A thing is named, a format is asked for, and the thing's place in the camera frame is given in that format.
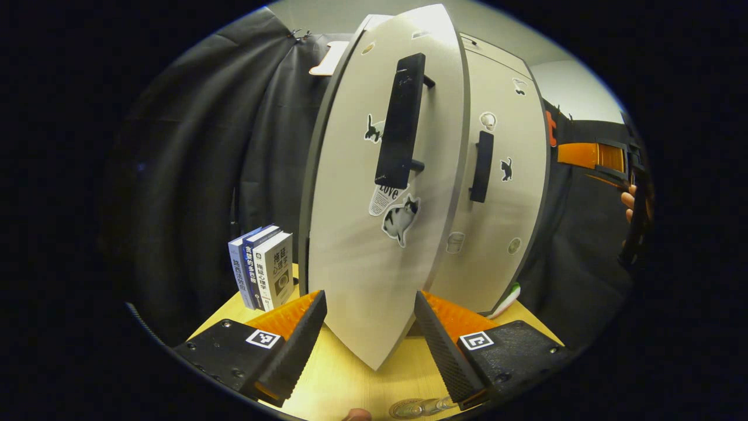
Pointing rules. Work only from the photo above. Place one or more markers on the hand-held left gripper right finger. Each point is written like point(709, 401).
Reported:
point(444, 351)

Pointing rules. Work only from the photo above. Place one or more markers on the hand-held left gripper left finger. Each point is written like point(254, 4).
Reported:
point(298, 345)

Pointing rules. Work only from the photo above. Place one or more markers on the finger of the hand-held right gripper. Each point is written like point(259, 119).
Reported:
point(578, 155)
point(608, 182)

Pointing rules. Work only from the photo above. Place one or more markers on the clear glass bottle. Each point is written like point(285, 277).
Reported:
point(438, 405)

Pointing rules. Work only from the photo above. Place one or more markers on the grey cabinet door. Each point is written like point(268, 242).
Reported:
point(350, 263)
point(497, 245)

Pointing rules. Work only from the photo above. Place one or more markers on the grey cabinet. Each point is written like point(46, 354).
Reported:
point(497, 55)

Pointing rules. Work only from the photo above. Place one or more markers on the grey cabinet drawer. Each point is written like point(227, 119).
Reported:
point(494, 58)

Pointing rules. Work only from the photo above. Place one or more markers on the white book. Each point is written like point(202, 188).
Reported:
point(277, 275)

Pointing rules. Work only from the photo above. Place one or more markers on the white green plastic item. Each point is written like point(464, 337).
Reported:
point(505, 301)

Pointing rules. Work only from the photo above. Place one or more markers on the dark blue book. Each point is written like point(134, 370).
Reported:
point(251, 275)

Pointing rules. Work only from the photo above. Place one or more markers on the light blue book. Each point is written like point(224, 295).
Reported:
point(238, 275)

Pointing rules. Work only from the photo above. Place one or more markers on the grey ribbed band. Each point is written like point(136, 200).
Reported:
point(146, 327)

